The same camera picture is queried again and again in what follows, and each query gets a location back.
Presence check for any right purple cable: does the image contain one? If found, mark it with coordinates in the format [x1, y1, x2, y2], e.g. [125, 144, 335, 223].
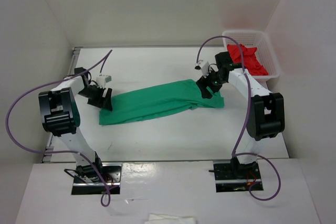
[196, 35, 281, 200]

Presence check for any white crumpled cloth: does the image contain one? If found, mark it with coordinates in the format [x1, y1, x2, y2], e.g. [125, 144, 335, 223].
[145, 214, 197, 224]

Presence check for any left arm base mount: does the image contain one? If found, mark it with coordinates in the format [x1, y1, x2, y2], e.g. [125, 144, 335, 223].
[64, 162, 122, 195]

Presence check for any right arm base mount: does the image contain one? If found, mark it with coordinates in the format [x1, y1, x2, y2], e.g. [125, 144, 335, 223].
[208, 158, 264, 193]

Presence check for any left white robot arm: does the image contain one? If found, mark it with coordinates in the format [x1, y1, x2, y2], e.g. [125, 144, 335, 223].
[38, 67, 113, 183]

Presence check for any red tank top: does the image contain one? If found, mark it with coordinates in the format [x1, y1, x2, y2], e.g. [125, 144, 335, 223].
[227, 44, 268, 76]

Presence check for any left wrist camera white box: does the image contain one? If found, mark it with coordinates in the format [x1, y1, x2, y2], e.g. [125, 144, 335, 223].
[96, 74, 112, 88]

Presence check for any green tank top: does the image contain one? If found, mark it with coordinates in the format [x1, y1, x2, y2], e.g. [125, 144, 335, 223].
[99, 79, 225, 126]

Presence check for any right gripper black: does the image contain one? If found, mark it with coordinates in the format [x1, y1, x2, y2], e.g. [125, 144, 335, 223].
[196, 67, 226, 99]

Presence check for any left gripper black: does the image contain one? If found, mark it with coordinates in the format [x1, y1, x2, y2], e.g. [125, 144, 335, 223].
[77, 85, 112, 111]

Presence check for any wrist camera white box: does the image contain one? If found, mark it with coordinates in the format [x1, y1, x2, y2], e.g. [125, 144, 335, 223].
[195, 60, 209, 77]
[96, 74, 112, 88]

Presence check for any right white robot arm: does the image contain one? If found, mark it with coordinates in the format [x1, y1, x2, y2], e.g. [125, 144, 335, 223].
[195, 52, 285, 179]

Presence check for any white plastic basket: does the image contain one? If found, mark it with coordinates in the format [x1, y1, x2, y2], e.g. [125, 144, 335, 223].
[222, 30, 280, 82]

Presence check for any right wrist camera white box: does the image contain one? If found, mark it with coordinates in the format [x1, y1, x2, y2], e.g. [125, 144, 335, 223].
[195, 60, 209, 77]

